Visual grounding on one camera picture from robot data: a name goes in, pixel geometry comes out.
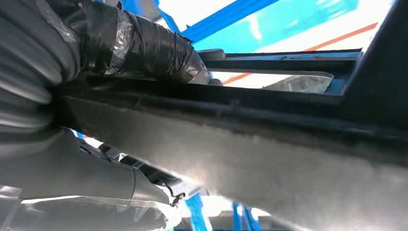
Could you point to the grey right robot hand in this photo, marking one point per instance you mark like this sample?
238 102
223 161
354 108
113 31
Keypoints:
79 181

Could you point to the white car red stripe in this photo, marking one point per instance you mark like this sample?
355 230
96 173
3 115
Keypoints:
369 19

